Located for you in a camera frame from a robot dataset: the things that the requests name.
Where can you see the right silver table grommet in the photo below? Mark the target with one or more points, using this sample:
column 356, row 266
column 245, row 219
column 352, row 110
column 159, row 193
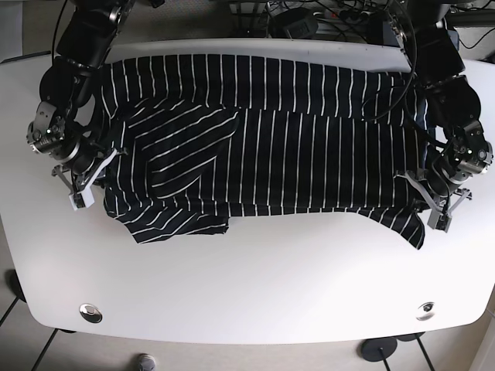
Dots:
column 425, row 311

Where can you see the left gripper body black grey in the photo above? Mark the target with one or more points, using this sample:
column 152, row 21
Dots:
column 439, row 180

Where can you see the black box under table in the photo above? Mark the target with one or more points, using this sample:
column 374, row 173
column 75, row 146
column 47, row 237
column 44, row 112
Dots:
column 297, row 23

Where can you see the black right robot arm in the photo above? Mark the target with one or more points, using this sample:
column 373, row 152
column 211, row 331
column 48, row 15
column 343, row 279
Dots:
column 72, row 80

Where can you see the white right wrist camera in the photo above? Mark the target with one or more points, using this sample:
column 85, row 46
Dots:
column 81, row 200

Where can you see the left silver table grommet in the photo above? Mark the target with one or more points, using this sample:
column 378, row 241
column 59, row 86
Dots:
column 90, row 313

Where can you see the black round stand base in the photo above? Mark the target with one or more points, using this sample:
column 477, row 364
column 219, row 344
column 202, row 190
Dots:
column 378, row 349

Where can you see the navy white striped T-shirt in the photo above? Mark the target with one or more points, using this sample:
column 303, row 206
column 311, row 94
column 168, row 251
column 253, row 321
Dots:
column 205, row 138

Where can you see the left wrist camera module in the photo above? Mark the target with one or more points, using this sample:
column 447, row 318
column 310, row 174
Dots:
column 439, row 221

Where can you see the grey shoe on floor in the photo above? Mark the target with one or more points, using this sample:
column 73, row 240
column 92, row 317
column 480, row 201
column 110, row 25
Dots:
column 146, row 362

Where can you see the silver table grommet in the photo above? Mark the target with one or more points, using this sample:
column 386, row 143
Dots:
column 425, row 311
column 90, row 313

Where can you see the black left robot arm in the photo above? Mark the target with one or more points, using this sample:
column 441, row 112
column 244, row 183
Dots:
column 438, row 69

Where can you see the right gripper body black grey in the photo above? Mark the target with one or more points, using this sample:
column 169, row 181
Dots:
column 80, row 163

